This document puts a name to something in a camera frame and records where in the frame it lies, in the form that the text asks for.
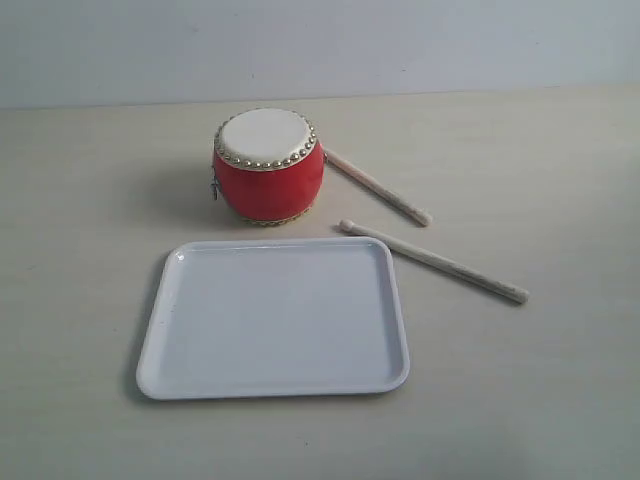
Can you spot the small red drum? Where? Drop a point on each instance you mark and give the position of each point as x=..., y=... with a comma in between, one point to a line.
x=267, y=164

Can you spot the white rectangular tray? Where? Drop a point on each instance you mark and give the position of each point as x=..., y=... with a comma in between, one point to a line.
x=275, y=318

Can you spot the wooden drumstick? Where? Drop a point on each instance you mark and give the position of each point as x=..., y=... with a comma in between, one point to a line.
x=445, y=265
x=395, y=200

